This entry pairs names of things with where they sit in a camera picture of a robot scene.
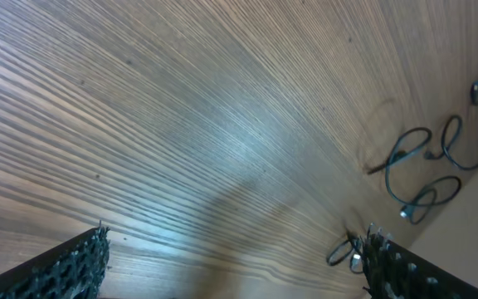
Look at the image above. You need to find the black cable gold plug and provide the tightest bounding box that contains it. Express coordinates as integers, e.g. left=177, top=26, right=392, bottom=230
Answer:
left=365, top=126, right=463, bottom=225

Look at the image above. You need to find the black cable micro USB plug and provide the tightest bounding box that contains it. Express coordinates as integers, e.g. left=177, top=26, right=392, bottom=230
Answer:
left=326, top=232, right=363, bottom=275

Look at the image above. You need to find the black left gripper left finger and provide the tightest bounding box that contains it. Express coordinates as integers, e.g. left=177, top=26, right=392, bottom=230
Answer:
left=0, top=226, right=110, bottom=299

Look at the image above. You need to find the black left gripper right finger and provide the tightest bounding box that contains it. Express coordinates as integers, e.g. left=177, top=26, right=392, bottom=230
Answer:
left=361, top=224, right=478, bottom=299

